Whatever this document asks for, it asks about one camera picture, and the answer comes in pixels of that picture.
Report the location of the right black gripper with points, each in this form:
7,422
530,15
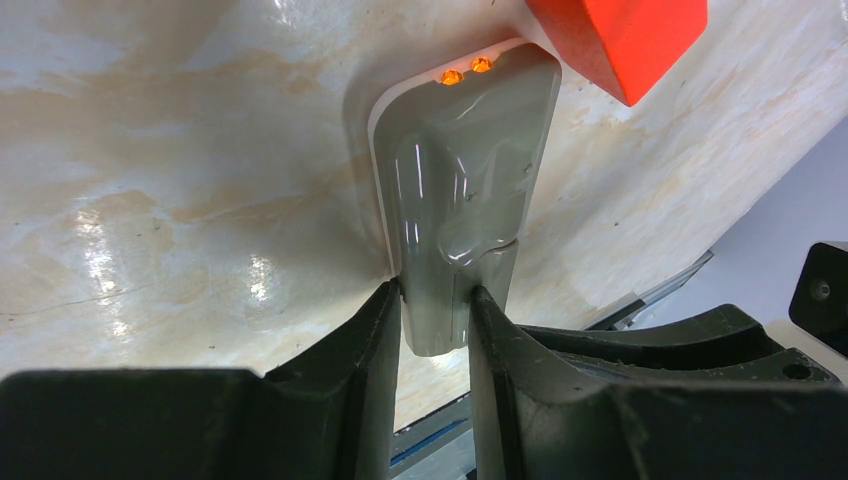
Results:
722,344

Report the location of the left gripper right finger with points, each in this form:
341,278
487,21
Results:
720,430

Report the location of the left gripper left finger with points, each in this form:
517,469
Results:
325,414

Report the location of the orange red block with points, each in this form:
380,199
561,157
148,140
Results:
624,47

